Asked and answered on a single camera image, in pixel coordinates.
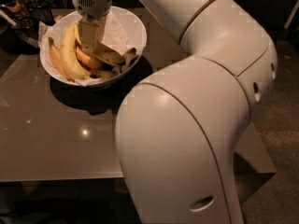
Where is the dark clutter on counter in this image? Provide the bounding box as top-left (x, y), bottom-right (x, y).
top-left (0, 0), bottom-right (67, 54)

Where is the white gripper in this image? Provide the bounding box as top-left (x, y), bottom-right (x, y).
top-left (72, 0), bottom-right (112, 54)

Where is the large left yellow banana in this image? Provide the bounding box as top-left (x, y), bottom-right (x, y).
top-left (60, 23), bottom-right (90, 80)

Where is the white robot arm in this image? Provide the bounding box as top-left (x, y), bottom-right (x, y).
top-left (115, 0), bottom-right (278, 224)

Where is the small outer yellow banana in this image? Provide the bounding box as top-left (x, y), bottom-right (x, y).
top-left (48, 37), bottom-right (73, 81)

